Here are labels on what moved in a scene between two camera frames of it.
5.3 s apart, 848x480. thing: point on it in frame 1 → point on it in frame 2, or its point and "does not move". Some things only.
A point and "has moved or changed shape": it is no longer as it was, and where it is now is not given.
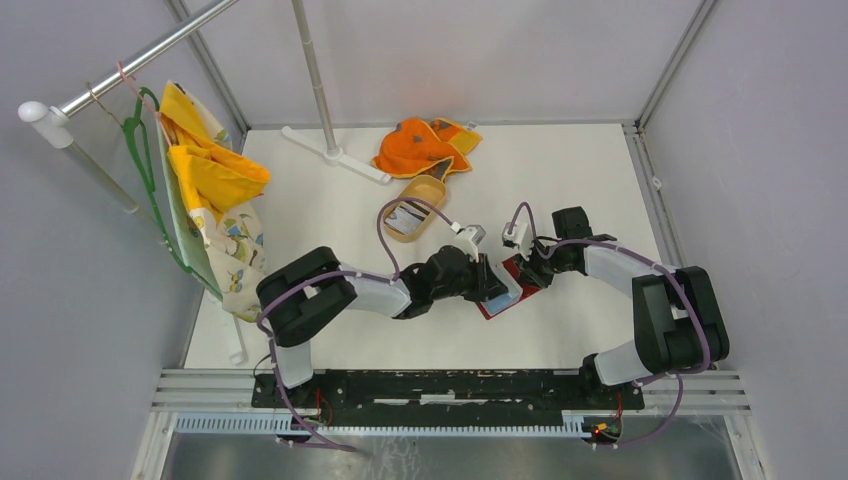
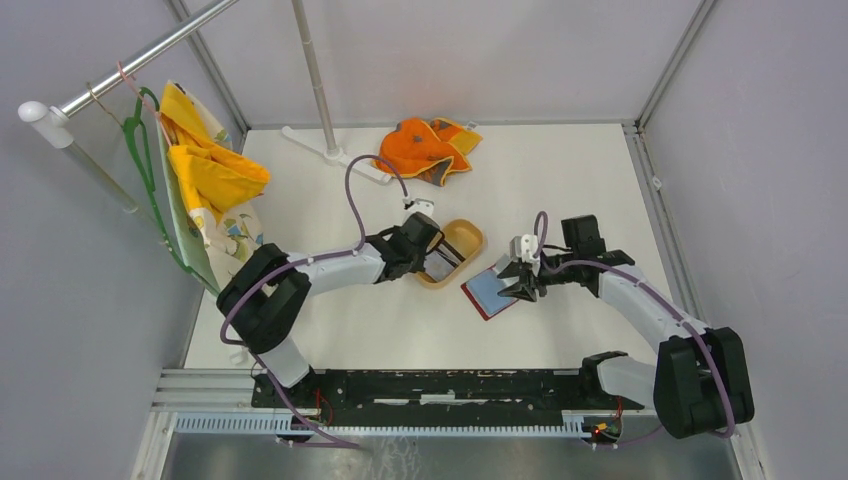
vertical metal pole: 299,11 does not move
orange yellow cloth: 417,147 does not move
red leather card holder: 519,283 has moved or changed shape
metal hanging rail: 53,119 does not move
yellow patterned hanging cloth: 214,184 does not move
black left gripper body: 472,283 → 416,262
